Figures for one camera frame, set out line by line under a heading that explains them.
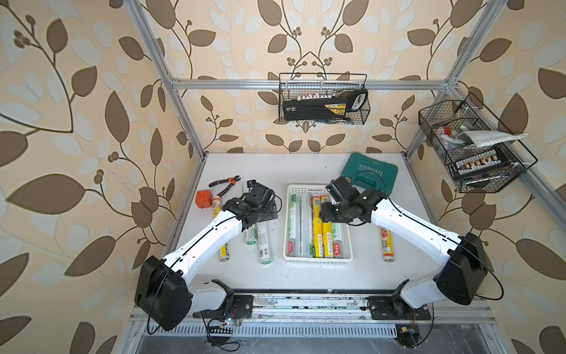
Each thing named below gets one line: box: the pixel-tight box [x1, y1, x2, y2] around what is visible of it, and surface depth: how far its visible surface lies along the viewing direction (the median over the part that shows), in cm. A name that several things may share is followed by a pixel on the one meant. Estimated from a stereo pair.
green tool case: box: [341, 152, 398, 195], surface depth 110 cm
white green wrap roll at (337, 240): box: [331, 221, 343, 259], surface depth 87 cm
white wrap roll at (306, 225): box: [300, 192, 313, 258], surface depth 92 cm
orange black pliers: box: [208, 175, 242, 197], surface depth 110 cm
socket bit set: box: [454, 147, 510, 176], surface depth 68 cm
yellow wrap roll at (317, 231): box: [311, 196, 324, 258], surface depth 88 cm
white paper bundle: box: [451, 130, 530, 148], surface depth 64 cm
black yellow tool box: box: [282, 89, 369, 122], surface depth 84 cm
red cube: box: [194, 190, 213, 209], surface depth 99 cm
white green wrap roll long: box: [255, 221, 272, 266], surface depth 86 cm
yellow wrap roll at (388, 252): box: [381, 226, 395, 264], surface depth 86 cm
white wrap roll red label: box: [288, 192, 300, 255], surface depth 91 cm
